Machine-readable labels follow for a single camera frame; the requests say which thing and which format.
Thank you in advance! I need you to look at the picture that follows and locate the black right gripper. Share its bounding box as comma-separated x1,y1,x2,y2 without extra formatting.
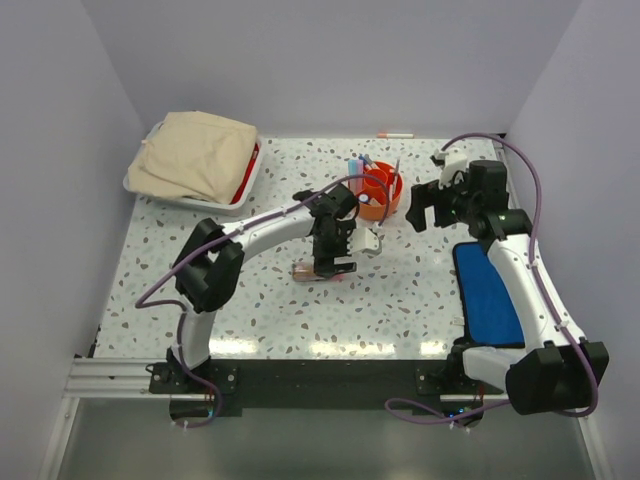
406,169,479,232

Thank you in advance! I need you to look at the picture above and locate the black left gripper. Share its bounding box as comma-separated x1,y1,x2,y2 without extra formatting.
312,220,357,279

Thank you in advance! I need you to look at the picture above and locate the pink cap clear tube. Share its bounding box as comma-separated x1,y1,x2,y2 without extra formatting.
291,262,344,283

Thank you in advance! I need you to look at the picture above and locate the clear purple gel pen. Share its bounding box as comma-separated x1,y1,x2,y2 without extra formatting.
390,159,401,200

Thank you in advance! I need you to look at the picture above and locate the grey cap acrylic marker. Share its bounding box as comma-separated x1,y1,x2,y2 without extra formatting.
359,155,379,172

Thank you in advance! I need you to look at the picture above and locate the peach tip white marker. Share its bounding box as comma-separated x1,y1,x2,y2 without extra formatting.
377,132,415,139

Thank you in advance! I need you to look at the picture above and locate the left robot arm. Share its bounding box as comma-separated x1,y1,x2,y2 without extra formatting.
171,184,359,392

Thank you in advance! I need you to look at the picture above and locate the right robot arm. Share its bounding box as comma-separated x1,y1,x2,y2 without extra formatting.
406,160,609,416

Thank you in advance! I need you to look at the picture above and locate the orange round organizer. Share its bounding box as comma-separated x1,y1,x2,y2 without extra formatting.
355,161,403,221

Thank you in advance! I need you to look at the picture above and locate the red white tray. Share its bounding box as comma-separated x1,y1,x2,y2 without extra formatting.
123,122,265,216

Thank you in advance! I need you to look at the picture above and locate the blue cloth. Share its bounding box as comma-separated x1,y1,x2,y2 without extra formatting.
452,242,524,348

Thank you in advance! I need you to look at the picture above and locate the beige cloth bag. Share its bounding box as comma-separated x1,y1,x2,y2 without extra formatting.
123,111,260,206

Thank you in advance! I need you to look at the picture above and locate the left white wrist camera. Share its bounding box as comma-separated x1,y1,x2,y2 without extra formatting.
347,227,382,256

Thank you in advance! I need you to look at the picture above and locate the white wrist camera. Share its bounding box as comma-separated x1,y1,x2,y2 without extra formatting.
430,147,469,189
347,227,382,256

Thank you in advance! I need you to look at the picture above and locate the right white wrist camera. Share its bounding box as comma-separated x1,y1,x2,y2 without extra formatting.
430,147,469,189

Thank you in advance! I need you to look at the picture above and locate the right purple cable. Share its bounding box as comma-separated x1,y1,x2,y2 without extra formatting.
384,132,599,426

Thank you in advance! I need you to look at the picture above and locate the purple cable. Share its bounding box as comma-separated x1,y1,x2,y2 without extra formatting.
384,132,599,426
135,174,394,371

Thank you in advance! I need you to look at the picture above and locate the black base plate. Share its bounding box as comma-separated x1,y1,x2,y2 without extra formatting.
145,359,500,420

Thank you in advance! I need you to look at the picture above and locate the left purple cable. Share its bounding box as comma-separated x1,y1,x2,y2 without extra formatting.
135,174,394,371

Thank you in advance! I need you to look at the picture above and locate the aluminium frame rail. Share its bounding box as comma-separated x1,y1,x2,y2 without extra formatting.
37,130,601,480

